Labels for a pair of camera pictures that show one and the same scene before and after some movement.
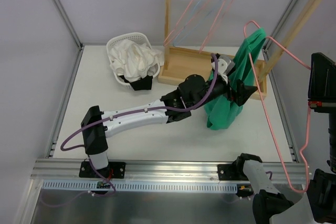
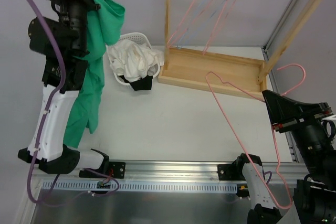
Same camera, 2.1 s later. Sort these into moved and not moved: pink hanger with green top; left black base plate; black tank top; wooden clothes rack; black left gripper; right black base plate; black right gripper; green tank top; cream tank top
Moved: black left gripper; black right gripper; pink hanger with green top; green tank top
Not moved: left black base plate; right black base plate; wooden clothes rack; black tank top; cream tank top
